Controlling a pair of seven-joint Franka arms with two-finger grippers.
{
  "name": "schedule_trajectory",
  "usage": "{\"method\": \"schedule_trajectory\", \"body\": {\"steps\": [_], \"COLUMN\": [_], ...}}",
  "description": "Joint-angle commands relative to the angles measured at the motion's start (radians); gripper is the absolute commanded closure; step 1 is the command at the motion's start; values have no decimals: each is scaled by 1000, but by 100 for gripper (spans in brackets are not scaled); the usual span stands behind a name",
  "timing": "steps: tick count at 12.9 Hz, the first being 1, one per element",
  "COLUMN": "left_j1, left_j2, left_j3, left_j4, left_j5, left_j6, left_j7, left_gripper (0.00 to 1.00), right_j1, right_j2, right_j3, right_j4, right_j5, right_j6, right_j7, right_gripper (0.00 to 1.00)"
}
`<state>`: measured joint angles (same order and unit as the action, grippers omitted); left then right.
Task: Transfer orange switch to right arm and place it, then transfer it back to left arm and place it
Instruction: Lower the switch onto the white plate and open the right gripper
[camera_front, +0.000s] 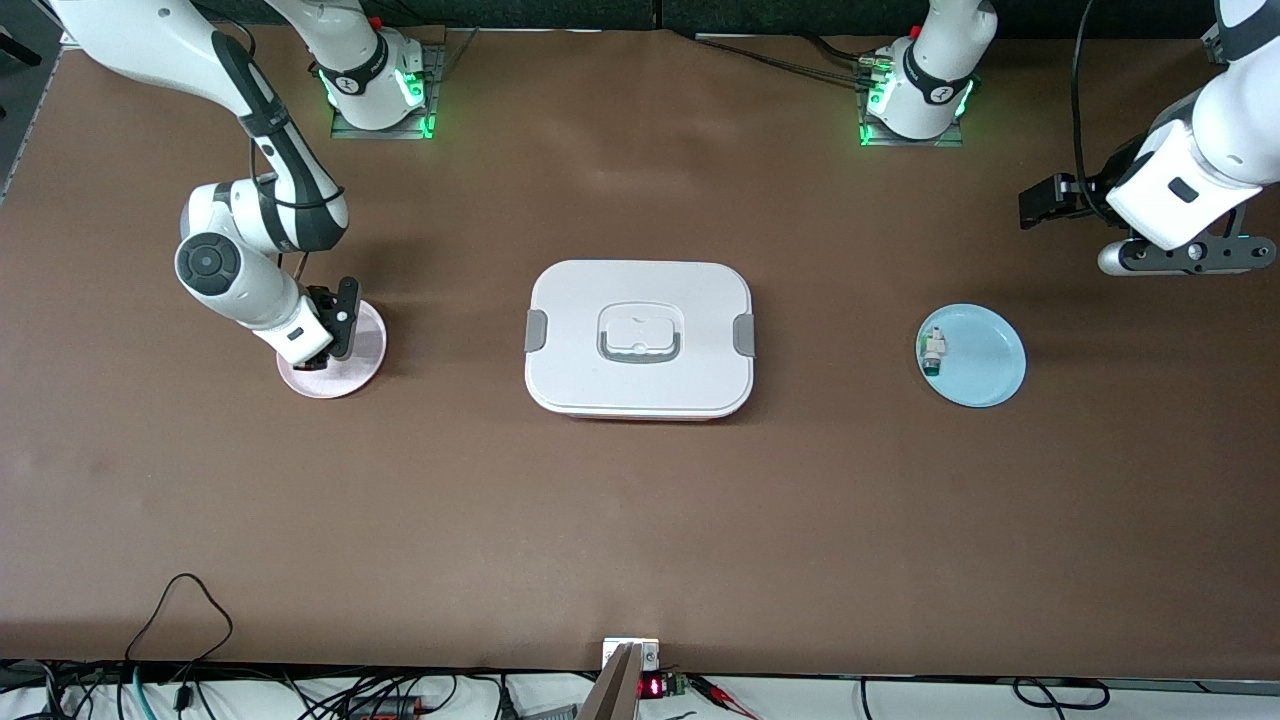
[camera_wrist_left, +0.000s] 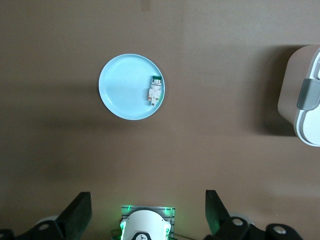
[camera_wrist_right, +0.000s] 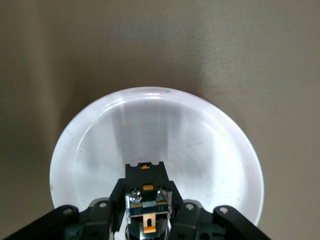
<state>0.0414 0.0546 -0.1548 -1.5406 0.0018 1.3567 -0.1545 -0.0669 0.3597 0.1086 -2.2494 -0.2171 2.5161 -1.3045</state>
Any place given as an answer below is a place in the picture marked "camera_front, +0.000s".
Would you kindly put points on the aluminium camera mount profile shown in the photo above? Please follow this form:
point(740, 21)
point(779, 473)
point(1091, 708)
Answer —
point(615, 690)

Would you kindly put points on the small white box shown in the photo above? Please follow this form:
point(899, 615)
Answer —
point(650, 655)

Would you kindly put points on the red black clip leads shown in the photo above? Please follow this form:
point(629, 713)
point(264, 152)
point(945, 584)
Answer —
point(720, 692)

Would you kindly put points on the red digit display module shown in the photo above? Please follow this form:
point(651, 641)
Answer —
point(652, 687)

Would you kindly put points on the aluminium profile frame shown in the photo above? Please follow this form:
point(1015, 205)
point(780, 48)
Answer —
point(1215, 45)

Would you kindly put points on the white lunch box grey latches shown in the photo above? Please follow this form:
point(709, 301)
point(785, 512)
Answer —
point(580, 300)

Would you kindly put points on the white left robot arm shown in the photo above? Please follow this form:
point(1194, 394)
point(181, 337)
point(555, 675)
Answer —
point(1230, 130)

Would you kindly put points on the grey felt partition panel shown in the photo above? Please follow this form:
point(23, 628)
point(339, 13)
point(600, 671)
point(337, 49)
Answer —
point(550, 10)
point(760, 12)

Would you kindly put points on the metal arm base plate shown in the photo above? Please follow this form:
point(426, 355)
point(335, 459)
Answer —
point(345, 130)
point(950, 140)

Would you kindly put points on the green white push-button switch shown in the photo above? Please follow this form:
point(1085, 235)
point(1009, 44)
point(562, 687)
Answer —
point(932, 352)

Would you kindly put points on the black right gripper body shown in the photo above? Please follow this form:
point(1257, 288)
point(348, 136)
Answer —
point(322, 303)

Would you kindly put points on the light blue round plate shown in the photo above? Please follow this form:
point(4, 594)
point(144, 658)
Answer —
point(985, 360)

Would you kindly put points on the pale pink round plate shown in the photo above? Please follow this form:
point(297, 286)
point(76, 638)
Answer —
point(360, 365)

